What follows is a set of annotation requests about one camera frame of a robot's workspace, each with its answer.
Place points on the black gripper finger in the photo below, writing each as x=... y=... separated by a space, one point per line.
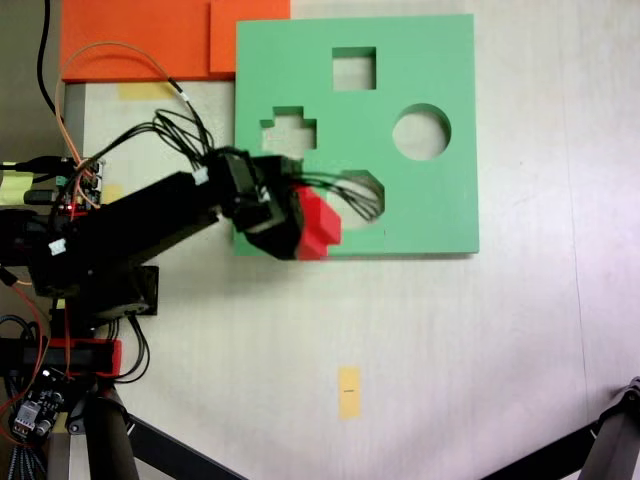
x=295 y=220

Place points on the red cross block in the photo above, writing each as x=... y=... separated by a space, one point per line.
x=320 y=225

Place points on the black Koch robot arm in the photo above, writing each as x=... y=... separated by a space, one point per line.
x=150 y=215

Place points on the green shape-hole board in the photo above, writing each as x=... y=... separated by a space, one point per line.
x=425 y=200

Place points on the large orange flat block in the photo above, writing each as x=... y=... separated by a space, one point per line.
x=135 y=35

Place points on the small yellow tape piece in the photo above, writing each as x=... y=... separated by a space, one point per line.
x=112 y=192

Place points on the wide yellow tape strip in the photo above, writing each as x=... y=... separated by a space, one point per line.
x=145 y=91

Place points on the yellow tape marker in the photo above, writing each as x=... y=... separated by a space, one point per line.
x=349 y=395

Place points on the black USB plug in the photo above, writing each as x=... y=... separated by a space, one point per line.
x=47 y=163

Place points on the red and black clamp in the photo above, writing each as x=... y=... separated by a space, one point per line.
x=112 y=357

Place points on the yellow sticky note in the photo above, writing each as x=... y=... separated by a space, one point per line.
x=15 y=182

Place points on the flat black tripod strut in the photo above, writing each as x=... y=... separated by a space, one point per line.
x=545 y=457
x=175 y=450

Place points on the thick black tripod leg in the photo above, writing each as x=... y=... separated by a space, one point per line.
x=110 y=440
x=620 y=430

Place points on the small black converter board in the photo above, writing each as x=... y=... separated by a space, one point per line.
x=35 y=410

